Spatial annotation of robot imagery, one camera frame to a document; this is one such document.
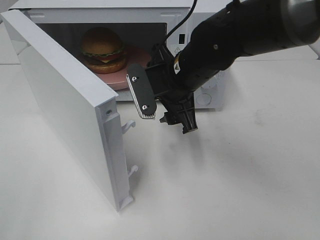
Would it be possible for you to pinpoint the white microwave door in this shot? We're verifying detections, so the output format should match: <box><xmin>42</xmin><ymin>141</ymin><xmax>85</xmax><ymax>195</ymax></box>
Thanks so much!
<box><xmin>0</xmin><ymin>10</ymin><xmax>138</xmax><ymax>211</ymax></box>

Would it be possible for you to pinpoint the pink round plate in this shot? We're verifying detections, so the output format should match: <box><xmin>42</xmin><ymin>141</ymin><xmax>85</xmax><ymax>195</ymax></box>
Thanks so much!
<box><xmin>96</xmin><ymin>45</ymin><xmax>152</xmax><ymax>91</ymax></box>

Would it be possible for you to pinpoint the lower white timer knob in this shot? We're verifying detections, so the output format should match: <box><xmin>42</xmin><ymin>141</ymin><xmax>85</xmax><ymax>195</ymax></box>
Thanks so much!
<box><xmin>201</xmin><ymin>72</ymin><xmax>221</xmax><ymax>89</ymax></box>

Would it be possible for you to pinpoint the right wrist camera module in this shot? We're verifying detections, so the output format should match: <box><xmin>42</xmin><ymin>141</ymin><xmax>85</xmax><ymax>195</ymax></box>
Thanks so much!
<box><xmin>126</xmin><ymin>63</ymin><xmax>157</xmax><ymax>120</ymax></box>

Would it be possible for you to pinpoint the round white door button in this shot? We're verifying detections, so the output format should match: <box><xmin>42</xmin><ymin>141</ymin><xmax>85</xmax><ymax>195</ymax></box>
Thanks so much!
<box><xmin>196</xmin><ymin>93</ymin><xmax>212</xmax><ymax>106</ymax></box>

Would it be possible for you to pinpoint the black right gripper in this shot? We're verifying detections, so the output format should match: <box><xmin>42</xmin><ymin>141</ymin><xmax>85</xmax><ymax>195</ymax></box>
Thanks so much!
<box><xmin>146</xmin><ymin>44</ymin><xmax>198</xmax><ymax>134</ymax></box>

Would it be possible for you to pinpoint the toy burger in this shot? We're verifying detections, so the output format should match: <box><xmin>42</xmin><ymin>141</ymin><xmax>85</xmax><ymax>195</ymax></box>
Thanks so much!
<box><xmin>79</xmin><ymin>27</ymin><xmax>127</xmax><ymax>74</ymax></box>

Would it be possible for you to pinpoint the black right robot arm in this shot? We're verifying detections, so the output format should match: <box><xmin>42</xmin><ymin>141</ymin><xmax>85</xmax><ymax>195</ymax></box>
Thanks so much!
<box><xmin>146</xmin><ymin>0</ymin><xmax>320</xmax><ymax>133</ymax></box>

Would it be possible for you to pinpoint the white microwave oven body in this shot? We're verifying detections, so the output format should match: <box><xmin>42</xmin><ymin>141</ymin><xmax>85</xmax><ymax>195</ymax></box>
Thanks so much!
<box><xmin>4</xmin><ymin>0</ymin><xmax>228</xmax><ymax>110</ymax></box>

